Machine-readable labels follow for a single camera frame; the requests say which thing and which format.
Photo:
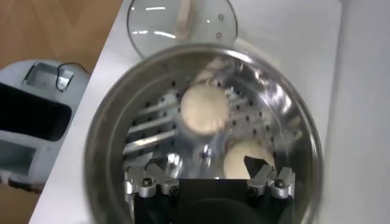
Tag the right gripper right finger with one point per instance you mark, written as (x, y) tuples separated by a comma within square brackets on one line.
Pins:
[(263, 178)]

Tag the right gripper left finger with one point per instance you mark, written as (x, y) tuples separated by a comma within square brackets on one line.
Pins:
[(147, 184)]

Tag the white steamed baozi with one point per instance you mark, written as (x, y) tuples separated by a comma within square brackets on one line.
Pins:
[(204, 109), (234, 161)]

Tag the glass pot lid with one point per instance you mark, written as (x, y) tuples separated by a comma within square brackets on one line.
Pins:
[(158, 30)]

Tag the stainless steel steamer basket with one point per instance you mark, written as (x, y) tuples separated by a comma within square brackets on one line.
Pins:
[(106, 137)]

